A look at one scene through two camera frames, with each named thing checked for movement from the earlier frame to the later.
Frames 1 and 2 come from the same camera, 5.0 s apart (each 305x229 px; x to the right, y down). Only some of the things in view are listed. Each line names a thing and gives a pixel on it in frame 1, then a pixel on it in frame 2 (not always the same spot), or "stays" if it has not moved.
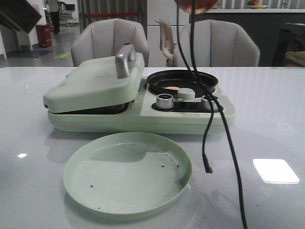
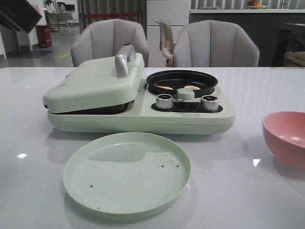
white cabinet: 165,10 stays
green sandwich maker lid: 104,81 stays
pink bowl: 201,6 -> 284,132
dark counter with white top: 265,26 stays
